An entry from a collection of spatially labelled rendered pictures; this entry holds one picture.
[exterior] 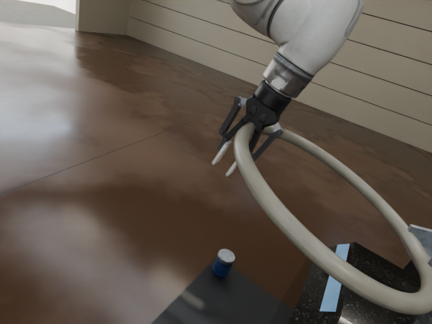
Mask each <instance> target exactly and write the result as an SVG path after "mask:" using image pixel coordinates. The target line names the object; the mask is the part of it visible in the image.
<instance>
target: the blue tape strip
mask: <svg viewBox="0 0 432 324"><path fill-rule="evenodd" d="M349 245H350V244H339V245H337V249H336V254H337V255H338V256H339V257H341V258H342V259H343V260H345V261H347V255H348V249H349ZM340 289H341V283H339V282H338V281H337V280H335V279H334V278H333V277H331V276H330V275H329V278H328V282H327V286H326V289H325V294H324V297H323V301H322V304H321V308H320V311H325V312H336V308H337V304H338V298H339V293H340Z"/></svg>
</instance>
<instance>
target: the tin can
mask: <svg viewBox="0 0 432 324"><path fill-rule="evenodd" d="M234 260H235V255H234V254H233V252H232V251H230V250H228V249H221V250H220V251H219V252H218V255H217V258H216V261H215V263H214V265H213V272H214V273H215V274H216V275H217V276H219V277H225V276H227V275H228V273H229V271H230V269H231V266H232V264H233V262H234Z"/></svg>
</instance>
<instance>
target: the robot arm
mask: <svg viewBox="0 0 432 324"><path fill-rule="evenodd" d="M228 1H229V4H230V6H231V8H232V9H233V11H234V12H235V13H236V14H237V15H238V16H239V17H240V18H241V19H242V20H243V21H244V22H245V23H246V24H248V25H249V26H250V27H252V28H253V29H254V30H256V31H257V32H259V33H261V34H262V35H265V36H266V37H269V38H270V39H272V40H273V41H274V42H275V43H276V44H277V45H278V46H279V47H280V48H279V49H278V52H277V53H275V55H274V57H273V59H272V61H271V62H270V63H269V65H268V66H267V68H266V69H265V71H264V72H263V77H264V78H265V80H263V81H261V83H260V85H259V86H258V87H257V89H256V91H255V92H254V93H253V95H252V96H251V97H249V98H248V99H247V98H243V97H242V96H237V97H235V99H234V103H233V107H232V109H231V111H230V112H229V114H228V116H227V118H226V119H225V121H224V123H223V124H222V126H221V128H220V130H219V134H220V135H221V136H222V141H221V142H220V144H219V146H218V147H217V150H218V151H219V153H218V154H217V155H216V157H215V159H214V160H213V161H212V165H214V164H216V163H218V162H219V161H220V159H221V157H222V156H223V155H224V153H225V152H226V151H227V149H228V148H229V146H230V145H231V143H232V141H231V140H230V139H231V138H232V137H234V135H236V133H237V131H238V130H239V129H240V128H241V127H242V126H244V125H246V124H247V123H248V122H251V123H253V124H254V125H255V126H256V128H255V131H254V133H253V135H252V138H251V140H250V142H249V151H250V153H251V157H252V158H253V161H256V160H257V159H258V158H259V157H260V156H261V155H262V153H263V152H264V151H265V150H266V148H267V147H268V146H270V144H271V143H272V142H273V141H274V139H275V138H276V137H278V136H280V135H281V134H283V133H284V132H285V129H284V128H282V127H281V126H280V124H279V120H280V115H281V114H282V113H283V111H284V110H285V108H286V107H287V106H288V105H289V103H290V102H291V98H297V97H298V96H299V94H300V93H301V92H302V91H303V89H305V88H306V87H307V85H308V84H309V82H311V80H312V78H313V77H314V76H315V75H316V73H317V72H318V71H319V70H321V69H322V68H324V67H325V66H326V65H327V64H328V63H329V62H330V61H331V60H332V59H333V58H334V56H335V55H336V53H337V52H338V51H339V50H340V49H341V47H342V45H343V44H344V43H345V41H346V40H347V39H348V36H349V35H350V33H351V32H352V30H353V29H354V27H355V25H356V23H357V21H358V20H359V18H360V16H361V13H362V11H363V8H364V4H363V0H228ZM244 104H246V115H245V116H244V117H243V118H242V119H241V120H240V121H239V122H238V123H237V124H236V126H234V128H232V129H231V130H230V131H229V132H227V131H228V129H229V128H230V126H231V124H232V123H233V121H234V119H235V117H236V116H237V114H238V113H239V111H240V109H241V107H243V106H244ZM271 125H274V128H273V129H272V134H271V135H270V136H269V137H268V138H267V139H266V140H265V141H264V143H263V144H262V145H261V146H260V148H259V149H258V150H257V151H256V152H255V153H253V151H254V149H255V146H256V144H257V142H258V140H259V138H260V135H261V133H262V132H263V130H264V128H265V127H268V126H271Z"/></svg>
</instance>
